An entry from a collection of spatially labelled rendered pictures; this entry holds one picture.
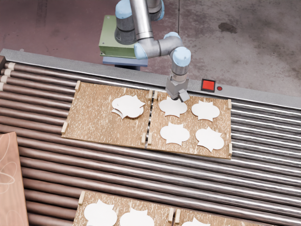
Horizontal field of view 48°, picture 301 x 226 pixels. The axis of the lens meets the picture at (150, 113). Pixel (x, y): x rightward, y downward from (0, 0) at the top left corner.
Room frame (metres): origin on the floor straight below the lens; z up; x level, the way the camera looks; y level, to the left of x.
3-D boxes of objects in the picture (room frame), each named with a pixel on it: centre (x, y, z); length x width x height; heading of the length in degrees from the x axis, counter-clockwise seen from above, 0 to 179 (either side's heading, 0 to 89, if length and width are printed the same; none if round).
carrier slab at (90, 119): (0.97, 0.21, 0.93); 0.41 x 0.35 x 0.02; 87
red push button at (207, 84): (1.22, -0.31, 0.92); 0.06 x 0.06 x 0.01; 84
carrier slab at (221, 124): (0.95, -0.21, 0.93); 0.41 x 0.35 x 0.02; 87
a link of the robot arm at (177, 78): (1.04, -0.11, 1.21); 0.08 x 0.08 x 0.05
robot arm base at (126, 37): (1.52, 0.18, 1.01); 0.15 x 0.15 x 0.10
